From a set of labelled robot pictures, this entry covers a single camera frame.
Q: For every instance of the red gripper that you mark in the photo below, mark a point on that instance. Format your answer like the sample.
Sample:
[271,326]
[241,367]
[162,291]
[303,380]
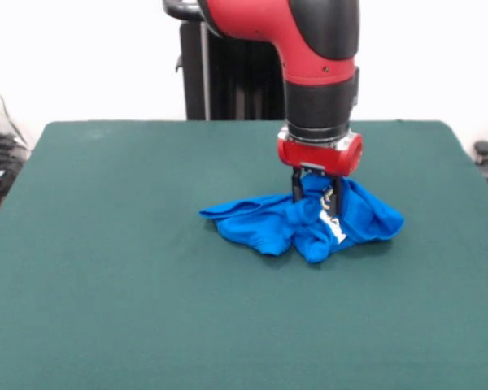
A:
[321,152]

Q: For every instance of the blue printed t-shirt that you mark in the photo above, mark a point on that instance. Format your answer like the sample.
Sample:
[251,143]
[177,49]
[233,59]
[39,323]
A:
[260,227]

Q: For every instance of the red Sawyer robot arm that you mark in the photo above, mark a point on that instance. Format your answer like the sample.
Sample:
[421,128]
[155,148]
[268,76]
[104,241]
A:
[309,40]

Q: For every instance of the dark green table cloth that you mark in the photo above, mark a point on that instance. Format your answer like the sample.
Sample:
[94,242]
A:
[146,284]

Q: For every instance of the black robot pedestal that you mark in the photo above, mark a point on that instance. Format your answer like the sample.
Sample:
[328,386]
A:
[236,73]

